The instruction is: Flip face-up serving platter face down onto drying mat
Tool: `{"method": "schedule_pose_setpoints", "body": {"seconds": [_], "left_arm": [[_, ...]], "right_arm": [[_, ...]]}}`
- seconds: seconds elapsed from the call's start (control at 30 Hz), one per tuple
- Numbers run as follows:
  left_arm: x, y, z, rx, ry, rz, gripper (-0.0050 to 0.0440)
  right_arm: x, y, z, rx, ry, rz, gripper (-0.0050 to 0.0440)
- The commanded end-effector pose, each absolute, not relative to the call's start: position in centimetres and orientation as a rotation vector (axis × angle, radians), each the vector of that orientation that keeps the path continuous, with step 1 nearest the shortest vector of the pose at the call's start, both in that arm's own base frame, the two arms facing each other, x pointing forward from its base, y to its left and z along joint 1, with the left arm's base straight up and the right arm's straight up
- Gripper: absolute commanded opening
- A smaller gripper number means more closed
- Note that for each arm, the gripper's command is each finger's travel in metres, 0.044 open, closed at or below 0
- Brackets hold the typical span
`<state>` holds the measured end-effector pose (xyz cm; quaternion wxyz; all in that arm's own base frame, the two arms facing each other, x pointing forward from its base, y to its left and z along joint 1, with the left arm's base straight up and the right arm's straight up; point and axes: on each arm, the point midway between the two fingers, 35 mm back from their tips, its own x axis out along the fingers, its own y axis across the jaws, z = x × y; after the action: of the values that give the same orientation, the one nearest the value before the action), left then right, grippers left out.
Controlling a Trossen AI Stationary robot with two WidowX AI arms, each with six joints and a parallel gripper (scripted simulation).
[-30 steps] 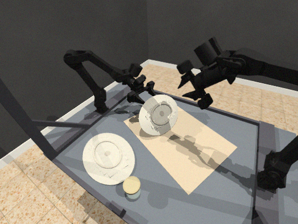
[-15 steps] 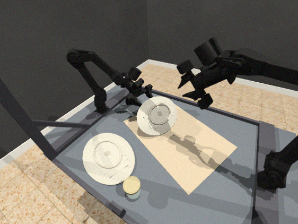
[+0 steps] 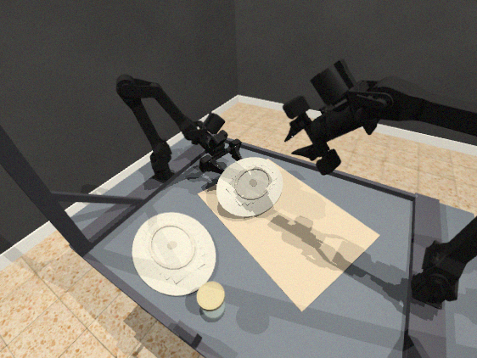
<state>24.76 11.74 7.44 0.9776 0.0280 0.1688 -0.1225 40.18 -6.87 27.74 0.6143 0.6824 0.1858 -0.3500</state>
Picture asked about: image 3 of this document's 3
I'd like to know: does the beige flat mat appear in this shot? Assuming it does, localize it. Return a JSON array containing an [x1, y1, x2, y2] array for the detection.
[[198, 159, 380, 312]]

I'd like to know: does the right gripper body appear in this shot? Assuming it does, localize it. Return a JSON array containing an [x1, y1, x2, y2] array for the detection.
[[283, 95, 342, 176]]

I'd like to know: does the glass jar with cream lid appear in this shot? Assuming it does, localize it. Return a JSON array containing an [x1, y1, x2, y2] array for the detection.
[[197, 282, 226, 320]]

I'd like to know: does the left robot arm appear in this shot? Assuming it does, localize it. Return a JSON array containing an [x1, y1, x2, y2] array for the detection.
[[116, 75, 228, 183]]

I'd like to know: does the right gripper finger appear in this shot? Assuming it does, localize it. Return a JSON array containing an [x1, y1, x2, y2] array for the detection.
[[291, 144, 316, 161], [284, 121, 304, 142]]

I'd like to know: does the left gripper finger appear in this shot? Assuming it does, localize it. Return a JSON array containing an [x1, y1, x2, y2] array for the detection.
[[207, 159, 224, 174], [232, 144, 242, 161]]

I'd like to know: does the white round platter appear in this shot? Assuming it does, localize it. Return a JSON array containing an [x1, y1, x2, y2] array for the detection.
[[132, 212, 216, 296], [216, 157, 283, 216]]

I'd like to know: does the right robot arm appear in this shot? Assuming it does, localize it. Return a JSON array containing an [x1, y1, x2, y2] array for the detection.
[[311, 59, 477, 310]]

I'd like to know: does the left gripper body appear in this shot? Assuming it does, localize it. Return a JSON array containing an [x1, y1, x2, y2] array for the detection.
[[199, 137, 242, 172]]

